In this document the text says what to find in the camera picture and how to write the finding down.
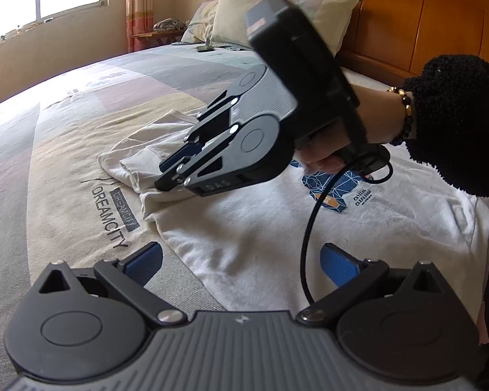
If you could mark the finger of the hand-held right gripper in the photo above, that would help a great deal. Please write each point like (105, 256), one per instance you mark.
(216, 110)
(195, 161)

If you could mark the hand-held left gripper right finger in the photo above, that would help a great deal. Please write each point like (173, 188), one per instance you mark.
(336, 264)

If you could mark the large patchwork pillow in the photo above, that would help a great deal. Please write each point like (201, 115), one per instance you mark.
(236, 12)

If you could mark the wooden nightstand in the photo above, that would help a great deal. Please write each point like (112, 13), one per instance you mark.
(155, 38)

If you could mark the wooden headboard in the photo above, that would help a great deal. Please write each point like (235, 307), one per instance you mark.
(411, 12)

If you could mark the person's right hand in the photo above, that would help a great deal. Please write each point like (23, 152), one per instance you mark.
(379, 118)

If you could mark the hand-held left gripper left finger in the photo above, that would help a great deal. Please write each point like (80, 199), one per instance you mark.
(144, 258)

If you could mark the bed with patchwork sheet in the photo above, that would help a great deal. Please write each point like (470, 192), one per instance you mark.
(65, 150)

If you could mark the small patchwork pillow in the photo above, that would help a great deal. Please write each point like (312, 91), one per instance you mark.
(201, 22)

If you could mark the small black device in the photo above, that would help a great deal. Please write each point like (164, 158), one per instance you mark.
(204, 48)

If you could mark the grey plush toy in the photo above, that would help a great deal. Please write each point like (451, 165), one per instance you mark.
(167, 25)

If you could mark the white printed sweatshirt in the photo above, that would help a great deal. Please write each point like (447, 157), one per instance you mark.
(248, 232)

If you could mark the orange striped curtain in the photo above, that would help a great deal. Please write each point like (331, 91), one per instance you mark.
(140, 4)

